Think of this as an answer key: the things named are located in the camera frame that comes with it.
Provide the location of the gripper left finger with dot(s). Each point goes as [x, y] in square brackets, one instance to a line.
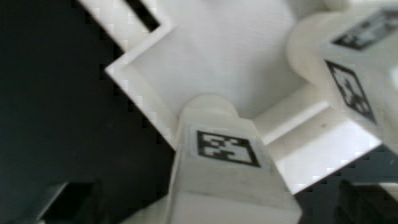
[69, 207]

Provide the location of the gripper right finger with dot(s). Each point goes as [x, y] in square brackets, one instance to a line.
[367, 203]

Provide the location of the white chair leg front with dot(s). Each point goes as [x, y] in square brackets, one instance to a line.
[228, 188]

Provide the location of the white chair leg with tag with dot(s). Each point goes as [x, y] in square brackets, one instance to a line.
[344, 56]

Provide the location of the white chair seat block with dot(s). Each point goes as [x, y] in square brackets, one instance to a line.
[205, 48]

